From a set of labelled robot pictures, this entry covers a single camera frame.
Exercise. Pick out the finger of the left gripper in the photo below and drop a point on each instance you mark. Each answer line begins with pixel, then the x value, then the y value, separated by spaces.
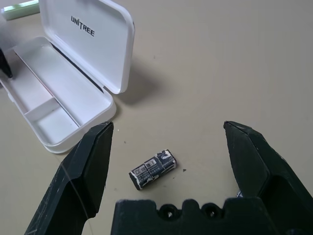
pixel 5 64

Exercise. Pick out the white pencil case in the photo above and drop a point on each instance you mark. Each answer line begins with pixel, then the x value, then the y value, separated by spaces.
pixel 93 54

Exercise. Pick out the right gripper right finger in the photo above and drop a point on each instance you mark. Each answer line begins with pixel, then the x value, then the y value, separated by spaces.
pixel 249 159

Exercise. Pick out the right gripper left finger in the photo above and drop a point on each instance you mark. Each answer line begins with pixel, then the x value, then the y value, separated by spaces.
pixel 80 171

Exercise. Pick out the eraser with black wrapper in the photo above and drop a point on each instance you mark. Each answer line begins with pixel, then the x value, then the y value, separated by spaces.
pixel 152 169

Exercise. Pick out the green highlighter pen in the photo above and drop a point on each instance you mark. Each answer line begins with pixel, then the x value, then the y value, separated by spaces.
pixel 22 9

